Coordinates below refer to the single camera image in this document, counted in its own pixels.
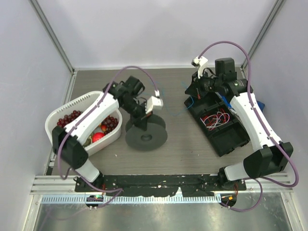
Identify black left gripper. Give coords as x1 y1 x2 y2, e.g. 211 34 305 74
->
121 98 153 130

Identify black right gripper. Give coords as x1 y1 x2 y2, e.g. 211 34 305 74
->
186 69 223 99

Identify blue cable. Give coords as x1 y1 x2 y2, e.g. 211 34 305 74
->
151 81 196 116

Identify grey perforated cable spool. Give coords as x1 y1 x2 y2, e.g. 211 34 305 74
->
125 115 168 152

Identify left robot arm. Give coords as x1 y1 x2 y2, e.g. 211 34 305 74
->
52 76 149 192

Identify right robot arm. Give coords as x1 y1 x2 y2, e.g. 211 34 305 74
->
185 56 294 190

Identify small peach fruits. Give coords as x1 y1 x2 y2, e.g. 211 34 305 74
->
99 123 108 132

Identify red apple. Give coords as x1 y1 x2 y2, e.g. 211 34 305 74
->
92 132 105 142

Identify green striped melon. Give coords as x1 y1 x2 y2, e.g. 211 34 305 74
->
82 135 92 147

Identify black compartment tray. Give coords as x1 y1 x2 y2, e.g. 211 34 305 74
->
184 93 250 157

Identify white plastic fruit basket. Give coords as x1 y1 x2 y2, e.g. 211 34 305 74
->
45 91 123 155

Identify blue Doritos chip bag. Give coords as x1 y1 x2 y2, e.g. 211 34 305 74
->
218 94 265 115

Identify dark red grape bunch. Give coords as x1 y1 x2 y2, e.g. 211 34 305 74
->
56 110 83 128

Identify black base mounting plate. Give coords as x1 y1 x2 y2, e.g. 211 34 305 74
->
74 174 247 197

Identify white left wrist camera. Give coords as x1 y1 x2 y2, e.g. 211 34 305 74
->
145 90 164 114

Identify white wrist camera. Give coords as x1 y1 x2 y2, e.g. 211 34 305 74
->
191 56 208 79
145 90 164 114

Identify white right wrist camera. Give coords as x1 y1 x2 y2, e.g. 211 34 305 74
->
191 56 208 79

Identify red wire bundle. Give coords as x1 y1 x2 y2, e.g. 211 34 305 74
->
201 108 231 128

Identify white wire bundle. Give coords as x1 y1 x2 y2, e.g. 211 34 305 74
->
203 110 229 132

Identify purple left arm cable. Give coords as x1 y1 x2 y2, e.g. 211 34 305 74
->
56 65 160 208

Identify white slotted cable duct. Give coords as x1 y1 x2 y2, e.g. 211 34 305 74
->
41 194 221 204

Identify aluminium frame post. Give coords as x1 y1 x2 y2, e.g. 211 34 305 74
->
29 0 75 74
248 0 286 60

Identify left aluminium frame post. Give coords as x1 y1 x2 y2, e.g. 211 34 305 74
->
29 0 75 74

